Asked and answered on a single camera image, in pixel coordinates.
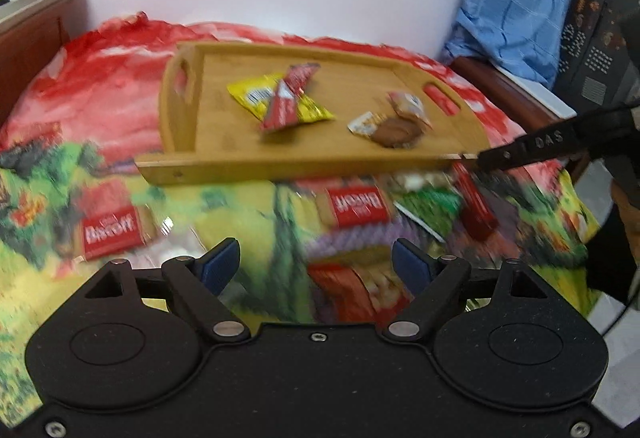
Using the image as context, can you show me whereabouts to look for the long red stick packet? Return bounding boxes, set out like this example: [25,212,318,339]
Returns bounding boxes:
[259,62,321,133]

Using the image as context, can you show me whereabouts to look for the black cable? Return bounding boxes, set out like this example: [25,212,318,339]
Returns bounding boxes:
[600,263,640,339]

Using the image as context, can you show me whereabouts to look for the panelled wooden bed board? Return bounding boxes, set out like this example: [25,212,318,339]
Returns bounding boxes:
[0,0,91,129]

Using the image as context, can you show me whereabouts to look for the curved wooden bed board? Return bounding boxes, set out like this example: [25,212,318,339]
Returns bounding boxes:
[450,55,591,179]

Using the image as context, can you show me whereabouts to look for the red biscuit packet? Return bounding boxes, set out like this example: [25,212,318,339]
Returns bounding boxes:
[315,185,396,231]
[75,183,156,261]

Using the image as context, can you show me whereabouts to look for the green snack packet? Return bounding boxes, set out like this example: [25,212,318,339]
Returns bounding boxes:
[395,188,463,239]

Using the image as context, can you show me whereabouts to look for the small pink beige packet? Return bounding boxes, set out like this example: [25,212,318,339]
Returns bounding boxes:
[387,92,432,131]

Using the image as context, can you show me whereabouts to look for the orange red snack packet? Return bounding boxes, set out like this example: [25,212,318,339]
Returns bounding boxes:
[307,263,416,323]

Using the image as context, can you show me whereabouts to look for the colourful printed blanket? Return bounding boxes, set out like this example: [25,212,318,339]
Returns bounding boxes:
[0,10,601,419]

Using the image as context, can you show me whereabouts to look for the wooden serving tray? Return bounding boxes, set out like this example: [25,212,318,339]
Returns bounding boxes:
[135,40,493,186]

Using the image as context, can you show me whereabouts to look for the dark printed cardboard box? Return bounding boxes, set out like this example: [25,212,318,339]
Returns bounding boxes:
[555,0,640,119]

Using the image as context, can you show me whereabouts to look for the dark red wafer packet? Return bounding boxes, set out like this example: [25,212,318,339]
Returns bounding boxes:
[450,162,498,241]

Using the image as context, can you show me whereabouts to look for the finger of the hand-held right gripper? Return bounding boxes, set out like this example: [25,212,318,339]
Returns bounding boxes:
[476,137,527,172]

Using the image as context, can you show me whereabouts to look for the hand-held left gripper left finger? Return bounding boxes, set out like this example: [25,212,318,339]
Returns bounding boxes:
[82,238,252,345]

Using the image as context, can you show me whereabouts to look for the yellow snack packet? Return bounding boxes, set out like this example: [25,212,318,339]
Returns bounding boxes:
[227,72,336,123]

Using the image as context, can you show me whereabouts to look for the brown cookie packet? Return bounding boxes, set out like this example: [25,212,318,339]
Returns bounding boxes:
[348,112,423,149]

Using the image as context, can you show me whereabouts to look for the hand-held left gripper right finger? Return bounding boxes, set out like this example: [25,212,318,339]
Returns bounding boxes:
[386,238,556,345]

